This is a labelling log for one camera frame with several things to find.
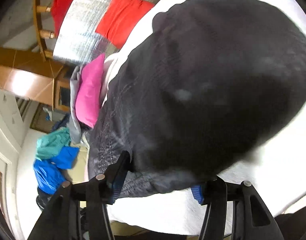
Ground black quilted jacket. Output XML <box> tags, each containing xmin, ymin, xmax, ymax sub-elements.
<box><xmin>87</xmin><ymin>0</ymin><xmax>306</xmax><ymax>198</ymax></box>

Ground beige sofa cushion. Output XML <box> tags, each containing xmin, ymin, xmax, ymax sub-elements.
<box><xmin>63</xmin><ymin>134</ymin><xmax>90</xmax><ymax>184</ymax></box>

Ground blue jacket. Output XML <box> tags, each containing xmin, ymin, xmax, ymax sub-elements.
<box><xmin>33</xmin><ymin>146</ymin><xmax>80</xmax><ymax>195</ymax></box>

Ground white pink bed blanket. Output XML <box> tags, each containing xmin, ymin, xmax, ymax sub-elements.
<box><xmin>100</xmin><ymin>0</ymin><xmax>306</xmax><ymax>237</ymax></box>

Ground teal garment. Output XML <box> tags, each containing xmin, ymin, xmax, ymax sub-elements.
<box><xmin>35</xmin><ymin>127</ymin><xmax>71</xmax><ymax>160</ymax></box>

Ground grey folded garment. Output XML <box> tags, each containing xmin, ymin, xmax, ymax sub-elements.
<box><xmin>67</xmin><ymin>64</ymin><xmax>85</xmax><ymax>144</ymax></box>

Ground magenta pillow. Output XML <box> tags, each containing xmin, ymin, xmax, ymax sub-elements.
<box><xmin>75</xmin><ymin>54</ymin><xmax>105</xmax><ymax>128</ymax></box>

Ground brown wooden pillar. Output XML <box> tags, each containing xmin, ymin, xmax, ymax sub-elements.
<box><xmin>0</xmin><ymin>47</ymin><xmax>69</xmax><ymax>112</ymax></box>

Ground silver foil insulation panel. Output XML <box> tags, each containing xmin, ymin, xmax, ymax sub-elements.
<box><xmin>53</xmin><ymin>0</ymin><xmax>159</xmax><ymax>64</ymax></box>

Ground orange-red square pillow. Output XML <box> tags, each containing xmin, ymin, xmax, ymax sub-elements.
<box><xmin>96</xmin><ymin>0</ymin><xmax>155</xmax><ymax>49</ymax></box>

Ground wooden stair railing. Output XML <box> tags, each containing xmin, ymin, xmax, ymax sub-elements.
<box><xmin>32</xmin><ymin>0</ymin><xmax>56</xmax><ymax>61</ymax></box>

